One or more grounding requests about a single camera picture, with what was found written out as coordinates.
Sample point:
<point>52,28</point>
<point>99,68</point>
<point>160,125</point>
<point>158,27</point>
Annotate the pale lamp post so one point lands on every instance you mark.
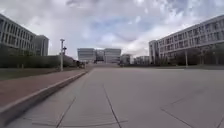
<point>61,55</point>

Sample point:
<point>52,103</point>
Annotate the long grey building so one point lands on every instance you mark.
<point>16,36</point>

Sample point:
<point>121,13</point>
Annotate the grass lawn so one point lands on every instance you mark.
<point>23,73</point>

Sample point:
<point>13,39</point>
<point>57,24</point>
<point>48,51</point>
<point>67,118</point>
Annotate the grey concrete pavement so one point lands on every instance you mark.
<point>140,96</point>

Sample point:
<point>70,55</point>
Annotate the pale glass-fronted building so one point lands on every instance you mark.
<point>86,55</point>

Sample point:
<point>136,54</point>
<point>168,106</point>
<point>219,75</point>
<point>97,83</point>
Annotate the grey stone kerb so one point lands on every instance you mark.
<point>40,93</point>

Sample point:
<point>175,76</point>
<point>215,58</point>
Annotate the low building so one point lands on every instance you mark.
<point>141,60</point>

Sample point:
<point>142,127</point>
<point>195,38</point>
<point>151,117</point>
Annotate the row of small trees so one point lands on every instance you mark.
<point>200,57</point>

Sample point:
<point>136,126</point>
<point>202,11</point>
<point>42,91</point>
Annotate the red brick path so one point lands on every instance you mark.
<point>26,85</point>

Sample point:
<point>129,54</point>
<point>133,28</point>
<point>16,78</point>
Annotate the dark green hedge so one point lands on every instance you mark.
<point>30,62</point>

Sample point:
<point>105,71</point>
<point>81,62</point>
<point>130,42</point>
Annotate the long white building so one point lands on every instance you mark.
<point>193,37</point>

